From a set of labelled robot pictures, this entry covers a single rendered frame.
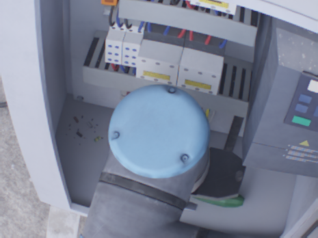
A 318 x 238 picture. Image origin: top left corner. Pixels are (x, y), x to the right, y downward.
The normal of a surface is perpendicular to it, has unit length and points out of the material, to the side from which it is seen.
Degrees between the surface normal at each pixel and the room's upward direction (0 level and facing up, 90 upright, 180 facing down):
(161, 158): 9
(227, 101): 90
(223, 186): 14
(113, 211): 24
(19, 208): 0
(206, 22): 90
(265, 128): 90
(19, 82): 90
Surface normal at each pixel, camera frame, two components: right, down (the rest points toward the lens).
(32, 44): -0.22, 0.87
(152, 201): 0.31, -0.12
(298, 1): 0.06, -0.45
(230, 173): -0.08, -0.26
